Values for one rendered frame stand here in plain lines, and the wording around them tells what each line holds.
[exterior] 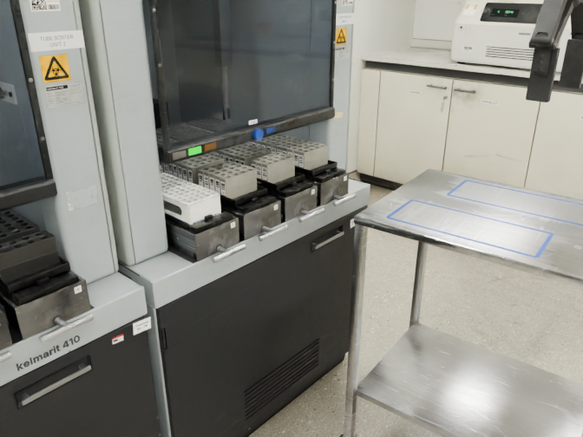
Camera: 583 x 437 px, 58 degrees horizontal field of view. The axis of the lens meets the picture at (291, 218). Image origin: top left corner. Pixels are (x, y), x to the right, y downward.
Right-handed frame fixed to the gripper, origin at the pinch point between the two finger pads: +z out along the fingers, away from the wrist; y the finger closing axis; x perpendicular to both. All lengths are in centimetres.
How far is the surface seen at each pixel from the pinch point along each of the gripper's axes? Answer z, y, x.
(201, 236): 40, -15, 66
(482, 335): 120, 104, 39
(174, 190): 33, -11, 80
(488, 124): 61, 219, 95
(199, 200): 33, -12, 70
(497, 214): 38, 38, 18
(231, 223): 40, -6, 66
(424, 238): 38.6, 15.9, 25.5
